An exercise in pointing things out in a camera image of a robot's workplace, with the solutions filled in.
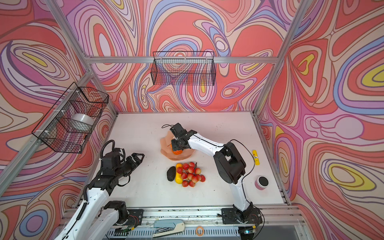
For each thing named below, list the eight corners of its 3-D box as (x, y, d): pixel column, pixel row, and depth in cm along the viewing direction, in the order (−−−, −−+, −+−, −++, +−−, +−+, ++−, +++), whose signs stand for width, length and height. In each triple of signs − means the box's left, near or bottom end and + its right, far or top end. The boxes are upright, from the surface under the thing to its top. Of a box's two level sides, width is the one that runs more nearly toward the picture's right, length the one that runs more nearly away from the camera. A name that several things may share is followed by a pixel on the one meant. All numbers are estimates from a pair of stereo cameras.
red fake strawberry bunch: (185, 190, 82) (184, 187, 77) (176, 171, 89) (175, 167, 85) (204, 181, 85) (204, 177, 81) (194, 163, 93) (194, 158, 88)
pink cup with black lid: (256, 189, 83) (259, 186, 79) (253, 179, 87) (256, 175, 83) (266, 189, 83) (270, 186, 79) (263, 179, 87) (267, 175, 83)
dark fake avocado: (166, 181, 86) (165, 179, 84) (168, 168, 92) (167, 165, 89) (174, 181, 86) (174, 179, 84) (176, 168, 92) (175, 165, 89)
